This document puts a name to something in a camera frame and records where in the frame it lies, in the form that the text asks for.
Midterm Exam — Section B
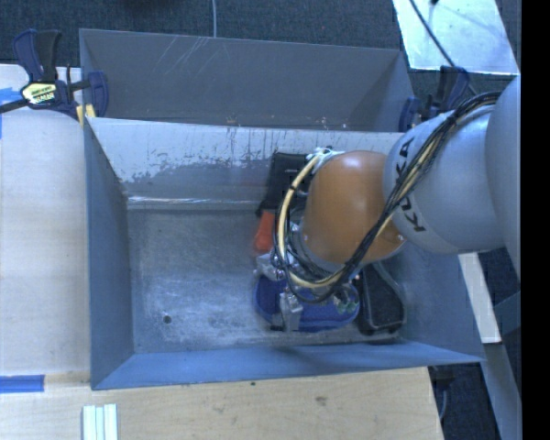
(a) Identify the black oblong case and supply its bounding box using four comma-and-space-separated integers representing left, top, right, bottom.
356, 263, 407, 337

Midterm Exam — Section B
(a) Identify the grey metal bin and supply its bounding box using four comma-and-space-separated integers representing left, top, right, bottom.
78, 27, 488, 391

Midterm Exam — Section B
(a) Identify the orange-red small block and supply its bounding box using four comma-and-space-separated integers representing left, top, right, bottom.
253, 210, 277, 254

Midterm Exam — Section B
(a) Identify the blue round bowl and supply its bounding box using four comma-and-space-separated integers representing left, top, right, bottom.
252, 274, 362, 335

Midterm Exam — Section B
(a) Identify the black flat box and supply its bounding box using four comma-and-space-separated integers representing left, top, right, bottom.
255, 150, 314, 218

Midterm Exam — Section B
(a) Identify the pale wood flat board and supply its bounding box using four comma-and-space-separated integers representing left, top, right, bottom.
0, 107, 93, 376

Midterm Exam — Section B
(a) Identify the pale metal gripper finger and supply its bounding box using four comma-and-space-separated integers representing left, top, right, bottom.
278, 291, 305, 333
255, 253, 287, 289

